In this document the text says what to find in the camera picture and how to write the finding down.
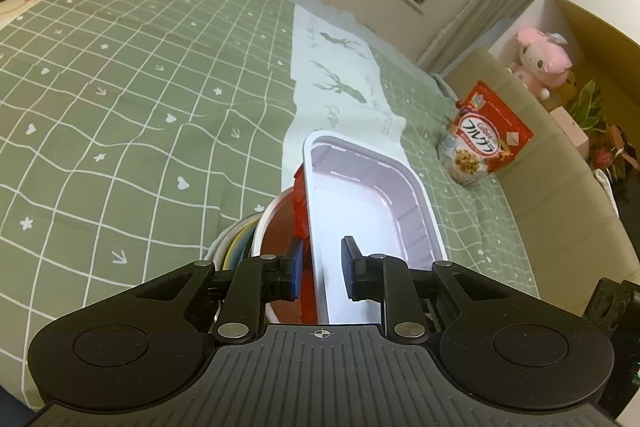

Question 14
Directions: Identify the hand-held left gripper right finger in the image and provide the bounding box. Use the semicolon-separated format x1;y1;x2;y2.
341;235;512;345

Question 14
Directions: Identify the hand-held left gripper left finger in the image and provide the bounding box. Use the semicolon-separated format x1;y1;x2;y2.
131;237;306;347

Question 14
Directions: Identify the white plastic bowl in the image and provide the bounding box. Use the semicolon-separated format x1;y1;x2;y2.
250;194;321;325

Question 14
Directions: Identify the red rectangular tray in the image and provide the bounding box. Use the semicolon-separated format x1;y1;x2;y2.
292;132;448;325

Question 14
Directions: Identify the blue bowl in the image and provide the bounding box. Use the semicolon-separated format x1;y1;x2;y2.
224;219;262;269

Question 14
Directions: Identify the floral white plate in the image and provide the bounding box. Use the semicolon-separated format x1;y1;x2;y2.
206;211;263;270

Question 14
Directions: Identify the beige headboard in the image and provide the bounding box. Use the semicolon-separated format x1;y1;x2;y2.
445;49;640;323

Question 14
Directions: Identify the potted plant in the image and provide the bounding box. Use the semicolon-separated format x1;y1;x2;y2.
570;79;640;182

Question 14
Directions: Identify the white deer print cloth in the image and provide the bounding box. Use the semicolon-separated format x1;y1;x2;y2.
282;4;408;210

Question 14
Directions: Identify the red cereal bag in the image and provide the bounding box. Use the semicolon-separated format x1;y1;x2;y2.
440;80;535;185

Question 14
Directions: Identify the pink box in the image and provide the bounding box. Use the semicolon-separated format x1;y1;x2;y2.
550;107;592;154

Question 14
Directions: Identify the yellow plush toy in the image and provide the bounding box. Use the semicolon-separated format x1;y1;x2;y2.
559;72;582;104

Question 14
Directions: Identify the green checked bedsheet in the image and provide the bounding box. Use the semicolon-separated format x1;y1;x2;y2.
0;0;541;413

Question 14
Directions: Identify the pink plush toy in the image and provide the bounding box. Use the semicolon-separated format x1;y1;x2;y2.
510;28;574;100

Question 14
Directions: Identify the cardboard box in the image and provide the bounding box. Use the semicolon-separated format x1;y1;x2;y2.
547;0;640;75

